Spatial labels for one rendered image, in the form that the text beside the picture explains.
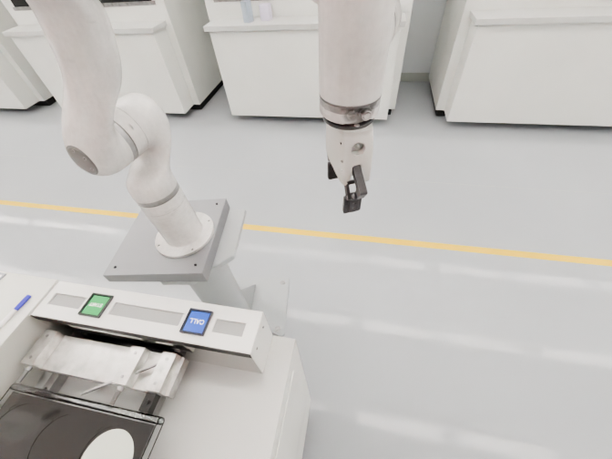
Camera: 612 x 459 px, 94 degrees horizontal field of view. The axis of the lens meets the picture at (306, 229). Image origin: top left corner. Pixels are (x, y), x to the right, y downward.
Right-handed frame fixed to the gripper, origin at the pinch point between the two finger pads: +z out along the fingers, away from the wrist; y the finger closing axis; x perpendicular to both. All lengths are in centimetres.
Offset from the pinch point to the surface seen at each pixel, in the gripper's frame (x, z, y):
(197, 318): 35.1, 23.1, -6.9
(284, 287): 16, 121, 46
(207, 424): 38, 36, -26
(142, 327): 47, 24, -6
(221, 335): 30.0, 23.2, -12.1
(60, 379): 72, 36, -8
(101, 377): 59, 31, -11
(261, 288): 29, 122, 49
